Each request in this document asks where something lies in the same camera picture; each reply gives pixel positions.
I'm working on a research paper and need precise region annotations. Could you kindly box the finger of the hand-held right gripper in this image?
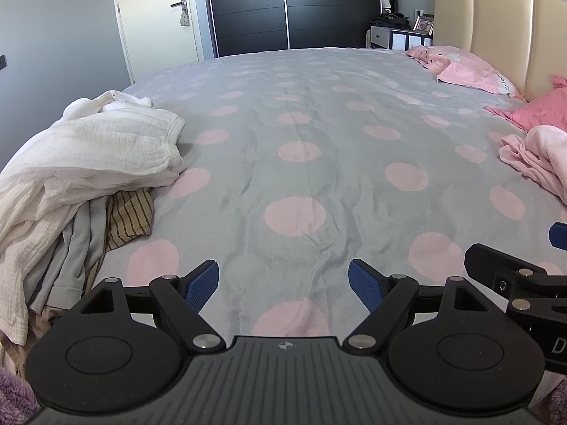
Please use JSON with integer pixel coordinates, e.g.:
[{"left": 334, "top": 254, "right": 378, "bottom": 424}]
[
  {"left": 548, "top": 222, "right": 567, "bottom": 249},
  {"left": 464, "top": 243, "right": 567, "bottom": 322}
]

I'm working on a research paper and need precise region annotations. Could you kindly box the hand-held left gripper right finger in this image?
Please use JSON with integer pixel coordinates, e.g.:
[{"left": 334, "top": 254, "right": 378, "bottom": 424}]
[{"left": 342, "top": 259, "right": 490, "bottom": 355}]

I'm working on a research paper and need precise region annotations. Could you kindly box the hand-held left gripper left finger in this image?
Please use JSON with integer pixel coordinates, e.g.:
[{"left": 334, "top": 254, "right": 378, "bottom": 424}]
[{"left": 79, "top": 259, "right": 226, "bottom": 355}]

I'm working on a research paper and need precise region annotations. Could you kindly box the white crinkle garment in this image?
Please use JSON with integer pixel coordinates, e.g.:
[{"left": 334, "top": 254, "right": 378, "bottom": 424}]
[
  {"left": 0, "top": 166, "right": 184, "bottom": 348},
  {"left": 0, "top": 90, "right": 187, "bottom": 213}
]

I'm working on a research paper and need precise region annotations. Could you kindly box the light pink blanket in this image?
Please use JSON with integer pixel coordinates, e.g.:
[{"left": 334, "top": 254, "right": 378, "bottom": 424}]
[{"left": 498, "top": 125, "right": 567, "bottom": 206}]

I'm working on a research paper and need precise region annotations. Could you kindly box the brown striped garment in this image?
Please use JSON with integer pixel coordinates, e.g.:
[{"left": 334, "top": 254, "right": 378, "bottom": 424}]
[{"left": 84, "top": 187, "right": 155, "bottom": 293}]

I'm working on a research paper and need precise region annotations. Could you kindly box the deep pink pillow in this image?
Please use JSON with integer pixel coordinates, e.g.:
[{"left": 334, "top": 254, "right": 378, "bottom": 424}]
[{"left": 484, "top": 75, "right": 567, "bottom": 132}]

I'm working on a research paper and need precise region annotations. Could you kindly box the pale grey garment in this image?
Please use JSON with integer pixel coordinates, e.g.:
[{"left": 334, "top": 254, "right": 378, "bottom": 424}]
[{"left": 27, "top": 197, "right": 109, "bottom": 315}]

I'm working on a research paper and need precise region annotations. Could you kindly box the pink printed pillow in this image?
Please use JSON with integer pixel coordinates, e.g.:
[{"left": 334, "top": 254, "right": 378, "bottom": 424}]
[{"left": 405, "top": 45, "right": 528, "bottom": 99}]

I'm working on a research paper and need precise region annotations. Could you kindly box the grey pink-dotted bedspread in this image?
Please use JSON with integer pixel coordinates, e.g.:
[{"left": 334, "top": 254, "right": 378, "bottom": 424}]
[{"left": 84, "top": 46, "right": 567, "bottom": 341}]

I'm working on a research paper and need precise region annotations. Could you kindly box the purple fuzzy blanket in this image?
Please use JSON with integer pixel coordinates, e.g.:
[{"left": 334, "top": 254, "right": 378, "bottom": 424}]
[{"left": 0, "top": 365, "right": 38, "bottom": 421}]

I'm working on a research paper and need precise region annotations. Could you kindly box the beige padded headboard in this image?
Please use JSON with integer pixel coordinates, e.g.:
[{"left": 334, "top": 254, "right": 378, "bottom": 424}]
[{"left": 432, "top": 0, "right": 567, "bottom": 102}]

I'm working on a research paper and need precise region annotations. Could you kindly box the white bedside cabinet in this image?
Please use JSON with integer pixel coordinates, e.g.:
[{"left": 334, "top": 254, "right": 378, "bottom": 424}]
[{"left": 367, "top": 25, "right": 432, "bottom": 50}]

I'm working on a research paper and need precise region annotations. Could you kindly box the black bag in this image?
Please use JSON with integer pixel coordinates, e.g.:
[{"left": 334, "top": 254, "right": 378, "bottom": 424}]
[{"left": 371, "top": 9, "right": 412, "bottom": 29}]

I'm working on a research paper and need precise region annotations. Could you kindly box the cream door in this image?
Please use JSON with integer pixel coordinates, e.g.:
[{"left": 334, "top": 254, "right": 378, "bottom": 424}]
[{"left": 111, "top": 0, "right": 200, "bottom": 85}]

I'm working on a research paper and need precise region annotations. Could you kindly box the black sliding wardrobe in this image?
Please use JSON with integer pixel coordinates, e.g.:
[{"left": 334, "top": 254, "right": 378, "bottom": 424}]
[{"left": 204, "top": 0, "right": 397, "bottom": 58}]

